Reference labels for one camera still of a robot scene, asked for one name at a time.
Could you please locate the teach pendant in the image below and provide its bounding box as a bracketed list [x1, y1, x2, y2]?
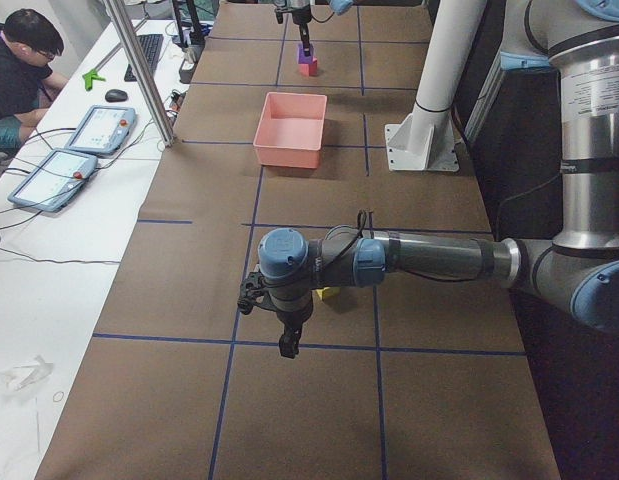
[8, 149, 98, 212]
[65, 105, 136, 155]

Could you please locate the grey power adapter box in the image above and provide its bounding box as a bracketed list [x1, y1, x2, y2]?
[179, 44, 204, 84]

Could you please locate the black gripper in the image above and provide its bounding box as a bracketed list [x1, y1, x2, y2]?
[276, 313, 310, 358]
[290, 6, 311, 55]

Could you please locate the aluminium frame post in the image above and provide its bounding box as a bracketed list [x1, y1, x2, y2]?
[104, 0, 175, 147]

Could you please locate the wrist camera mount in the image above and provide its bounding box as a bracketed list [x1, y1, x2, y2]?
[237, 272, 266, 315]

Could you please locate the pink plastic bin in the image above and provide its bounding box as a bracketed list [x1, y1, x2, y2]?
[253, 92, 327, 169]

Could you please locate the black keyboard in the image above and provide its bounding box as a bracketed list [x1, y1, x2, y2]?
[137, 34, 164, 75]

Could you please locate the near teach pendant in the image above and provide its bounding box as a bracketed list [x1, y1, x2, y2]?
[8, 149, 98, 212]

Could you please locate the green plastic clamp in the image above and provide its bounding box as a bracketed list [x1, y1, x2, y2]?
[82, 69, 105, 92]

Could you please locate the crumpled clear plastic wrap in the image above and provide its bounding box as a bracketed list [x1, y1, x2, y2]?
[0, 355, 55, 396]

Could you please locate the far teach pendant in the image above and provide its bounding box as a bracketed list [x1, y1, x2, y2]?
[65, 105, 136, 155]

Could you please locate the red foam block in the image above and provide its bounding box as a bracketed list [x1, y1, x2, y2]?
[298, 58, 318, 77]

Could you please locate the yellow-green foam block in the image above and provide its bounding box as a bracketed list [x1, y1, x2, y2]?
[315, 287, 340, 301]

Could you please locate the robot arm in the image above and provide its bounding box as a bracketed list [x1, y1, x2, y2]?
[273, 0, 354, 59]
[237, 1, 619, 358]

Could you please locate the seated person in black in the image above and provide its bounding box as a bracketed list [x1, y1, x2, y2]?
[0, 8, 68, 150]

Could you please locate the purple foam block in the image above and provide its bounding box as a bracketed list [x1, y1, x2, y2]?
[297, 43, 315, 64]

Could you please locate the white mounting post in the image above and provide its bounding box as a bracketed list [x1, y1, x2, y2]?
[385, 1, 504, 172]

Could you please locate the black computer mouse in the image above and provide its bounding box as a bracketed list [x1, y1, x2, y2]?
[105, 89, 128, 103]

